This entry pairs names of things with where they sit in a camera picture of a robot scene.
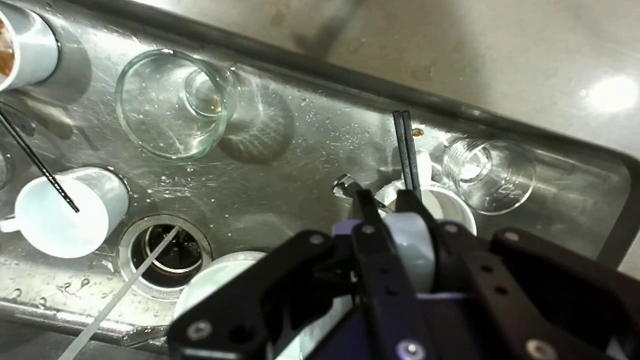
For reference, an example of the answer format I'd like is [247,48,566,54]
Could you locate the clear blender jar black lid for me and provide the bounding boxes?
[0,0,61,93]

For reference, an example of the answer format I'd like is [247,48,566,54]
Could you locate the white mug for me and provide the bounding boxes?
[375,182,478,293]

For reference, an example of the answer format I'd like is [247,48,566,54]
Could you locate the small white cup in sink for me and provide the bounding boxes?
[0,167,131,259]

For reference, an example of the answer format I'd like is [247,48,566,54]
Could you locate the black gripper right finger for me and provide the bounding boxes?
[393,110,640,360]

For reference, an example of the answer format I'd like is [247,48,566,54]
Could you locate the white bowl in sink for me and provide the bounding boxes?
[175,251,265,319]

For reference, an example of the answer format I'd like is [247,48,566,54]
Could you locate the clear glass large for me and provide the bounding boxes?
[115,50,239,160]

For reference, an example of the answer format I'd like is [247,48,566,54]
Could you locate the sink drain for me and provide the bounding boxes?
[119,214,212,302]

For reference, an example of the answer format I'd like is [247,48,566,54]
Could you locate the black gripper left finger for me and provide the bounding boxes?
[168,191,429,360]

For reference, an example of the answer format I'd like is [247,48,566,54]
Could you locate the clear glass small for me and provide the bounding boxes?
[442,139,537,216]

